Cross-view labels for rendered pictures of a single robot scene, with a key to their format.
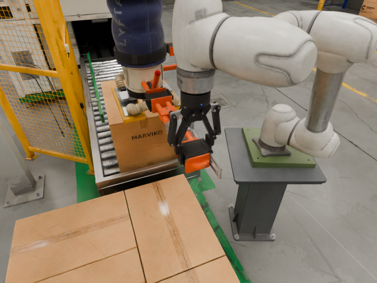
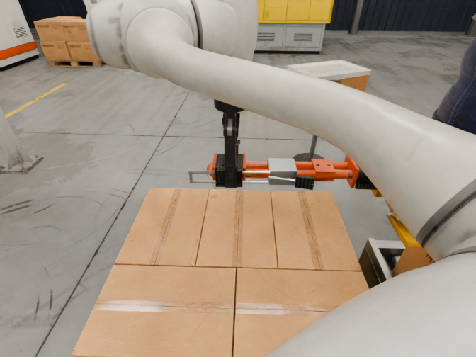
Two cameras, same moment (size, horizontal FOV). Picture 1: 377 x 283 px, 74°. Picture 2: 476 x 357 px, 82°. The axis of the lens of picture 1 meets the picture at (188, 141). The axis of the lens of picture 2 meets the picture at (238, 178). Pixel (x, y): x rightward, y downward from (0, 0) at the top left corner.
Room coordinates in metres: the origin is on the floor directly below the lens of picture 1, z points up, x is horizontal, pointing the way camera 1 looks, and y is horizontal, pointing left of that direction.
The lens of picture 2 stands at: (0.81, -0.55, 1.67)
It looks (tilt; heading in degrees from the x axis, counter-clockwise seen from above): 36 degrees down; 113
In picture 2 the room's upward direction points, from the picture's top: straight up
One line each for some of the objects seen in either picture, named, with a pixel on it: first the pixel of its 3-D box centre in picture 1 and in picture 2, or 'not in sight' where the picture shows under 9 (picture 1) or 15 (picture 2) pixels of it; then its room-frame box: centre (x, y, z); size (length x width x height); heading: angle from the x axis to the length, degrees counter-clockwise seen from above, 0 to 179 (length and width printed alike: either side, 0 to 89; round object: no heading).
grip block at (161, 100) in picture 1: (159, 99); (365, 170); (0.88, 0.12, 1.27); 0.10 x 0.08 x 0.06; 112
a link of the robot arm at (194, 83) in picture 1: (196, 77); not in sight; (0.56, -0.02, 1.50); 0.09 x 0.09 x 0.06
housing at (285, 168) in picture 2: (178, 131); (281, 171); (0.68, 0.03, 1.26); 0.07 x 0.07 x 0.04; 22
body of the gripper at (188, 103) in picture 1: (195, 104); (231, 110); (0.56, -0.02, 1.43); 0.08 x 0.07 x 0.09; 111
